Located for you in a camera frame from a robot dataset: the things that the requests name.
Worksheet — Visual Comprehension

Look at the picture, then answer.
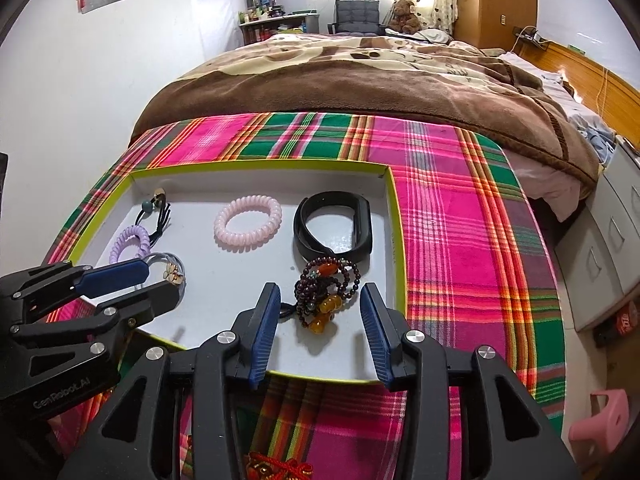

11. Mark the black wristband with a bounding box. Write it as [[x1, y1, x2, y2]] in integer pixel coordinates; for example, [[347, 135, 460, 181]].
[[293, 190, 372, 261]]

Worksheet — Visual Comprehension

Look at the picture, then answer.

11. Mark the blue cloth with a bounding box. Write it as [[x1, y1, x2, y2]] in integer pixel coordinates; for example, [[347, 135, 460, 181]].
[[579, 114, 622, 157]]

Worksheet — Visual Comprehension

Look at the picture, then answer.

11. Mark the pale pink bedsheet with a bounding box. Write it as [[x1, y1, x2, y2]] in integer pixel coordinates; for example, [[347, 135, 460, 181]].
[[509, 151, 587, 222]]

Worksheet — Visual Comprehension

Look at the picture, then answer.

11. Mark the brown teddy bear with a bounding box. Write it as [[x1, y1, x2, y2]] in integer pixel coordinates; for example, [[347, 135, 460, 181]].
[[387, 0, 421, 35]]

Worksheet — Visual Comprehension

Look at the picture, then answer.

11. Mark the wooden headboard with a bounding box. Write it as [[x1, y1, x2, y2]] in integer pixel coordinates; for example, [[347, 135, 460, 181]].
[[536, 40, 640, 142]]

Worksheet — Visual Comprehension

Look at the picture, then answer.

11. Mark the grey drawer cabinet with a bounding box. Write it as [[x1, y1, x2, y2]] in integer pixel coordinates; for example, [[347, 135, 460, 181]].
[[554, 139, 640, 334]]

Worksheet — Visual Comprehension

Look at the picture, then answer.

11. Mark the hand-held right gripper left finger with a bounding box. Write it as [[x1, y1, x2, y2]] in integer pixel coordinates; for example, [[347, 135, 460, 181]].
[[55, 282, 282, 480]]

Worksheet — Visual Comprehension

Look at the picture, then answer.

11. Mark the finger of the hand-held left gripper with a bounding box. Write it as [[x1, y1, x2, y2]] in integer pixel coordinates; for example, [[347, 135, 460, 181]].
[[10, 279, 182, 349], [0, 259, 150, 314]]

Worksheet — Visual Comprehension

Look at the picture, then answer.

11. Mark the pink spiral hair tie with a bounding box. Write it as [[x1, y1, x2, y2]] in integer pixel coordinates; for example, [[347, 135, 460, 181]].
[[213, 194, 283, 251]]

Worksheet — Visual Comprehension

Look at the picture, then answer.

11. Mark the cluttered desk with bottles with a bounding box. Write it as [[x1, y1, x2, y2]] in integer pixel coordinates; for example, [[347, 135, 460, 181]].
[[238, 0, 321, 46]]

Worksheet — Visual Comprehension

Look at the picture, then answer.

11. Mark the grey chair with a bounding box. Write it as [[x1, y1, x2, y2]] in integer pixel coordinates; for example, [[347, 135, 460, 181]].
[[328, 0, 386, 36]]

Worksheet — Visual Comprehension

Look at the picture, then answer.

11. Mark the pink plaid cloth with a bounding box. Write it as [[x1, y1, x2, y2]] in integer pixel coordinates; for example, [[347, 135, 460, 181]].
[[47, 112, 567, 480]]

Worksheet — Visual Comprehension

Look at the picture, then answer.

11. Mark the red knot ornament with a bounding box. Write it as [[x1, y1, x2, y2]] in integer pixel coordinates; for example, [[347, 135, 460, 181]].
[[244, 452, 314, 480]]

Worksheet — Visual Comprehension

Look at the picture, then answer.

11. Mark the wooden wardrobe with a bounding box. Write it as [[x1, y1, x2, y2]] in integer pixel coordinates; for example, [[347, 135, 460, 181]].
[[452, 0, 539, 54]]

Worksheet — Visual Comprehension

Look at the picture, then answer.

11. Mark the black hair tie with beads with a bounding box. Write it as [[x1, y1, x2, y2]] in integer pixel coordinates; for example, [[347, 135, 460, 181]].
[[135, 187, 174, 234]]

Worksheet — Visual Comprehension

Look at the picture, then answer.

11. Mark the dark bead bracelet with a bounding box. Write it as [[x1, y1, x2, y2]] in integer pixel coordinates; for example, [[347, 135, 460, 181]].
[[292, 255, 362, 335]]

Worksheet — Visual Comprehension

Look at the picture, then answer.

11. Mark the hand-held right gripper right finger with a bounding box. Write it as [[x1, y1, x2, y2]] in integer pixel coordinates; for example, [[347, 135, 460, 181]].
[[360, 282, 581, 480]]

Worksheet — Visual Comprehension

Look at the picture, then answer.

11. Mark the white bedding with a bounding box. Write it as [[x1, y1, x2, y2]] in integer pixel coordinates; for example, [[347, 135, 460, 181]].
[[500, 54, 587, 107]]

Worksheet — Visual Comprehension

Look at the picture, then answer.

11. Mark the orange cable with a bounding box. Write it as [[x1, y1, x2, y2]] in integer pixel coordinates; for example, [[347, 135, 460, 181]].
[[594, 67, 609, 112]]

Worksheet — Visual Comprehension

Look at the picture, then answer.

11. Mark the pink stool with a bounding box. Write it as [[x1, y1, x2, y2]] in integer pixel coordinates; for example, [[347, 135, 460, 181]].
[[569, 388, 631, 454]]

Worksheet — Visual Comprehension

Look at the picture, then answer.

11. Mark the yellow-green cardboard box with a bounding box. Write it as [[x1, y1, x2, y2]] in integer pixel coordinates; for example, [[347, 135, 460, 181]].
[[47, 160, 409, 387]]

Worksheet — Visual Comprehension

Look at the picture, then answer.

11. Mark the purple spiral hair tie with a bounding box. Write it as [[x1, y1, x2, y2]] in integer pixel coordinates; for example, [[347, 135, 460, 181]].
[[108, 226, 150, 264]]

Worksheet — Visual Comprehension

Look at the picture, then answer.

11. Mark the brown patterned blanket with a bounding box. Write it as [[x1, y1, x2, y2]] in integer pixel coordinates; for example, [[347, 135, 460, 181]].
[[129, 32, 602, 192]]

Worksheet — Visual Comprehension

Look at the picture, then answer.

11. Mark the white power strip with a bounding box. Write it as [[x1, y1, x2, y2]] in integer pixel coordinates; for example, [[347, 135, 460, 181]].
[[514, 25, 549, 49]]

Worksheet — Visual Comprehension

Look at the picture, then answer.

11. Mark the hair tie with gold charms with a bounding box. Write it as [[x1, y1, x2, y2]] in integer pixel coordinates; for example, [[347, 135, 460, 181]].
[[147, 251, 186, 291]]

